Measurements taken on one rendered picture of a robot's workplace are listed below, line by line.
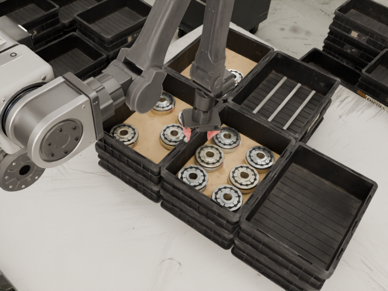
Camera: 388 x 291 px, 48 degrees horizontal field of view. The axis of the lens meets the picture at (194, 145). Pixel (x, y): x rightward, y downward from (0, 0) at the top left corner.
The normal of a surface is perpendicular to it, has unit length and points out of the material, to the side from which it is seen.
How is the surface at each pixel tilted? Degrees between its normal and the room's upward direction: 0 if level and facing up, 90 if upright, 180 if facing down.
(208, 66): 85
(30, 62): 0
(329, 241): 0
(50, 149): 90
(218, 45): 86
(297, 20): 0
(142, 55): 53
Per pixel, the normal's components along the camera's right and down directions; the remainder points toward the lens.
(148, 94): 0.74, 0.54
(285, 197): 0.07, -0.64
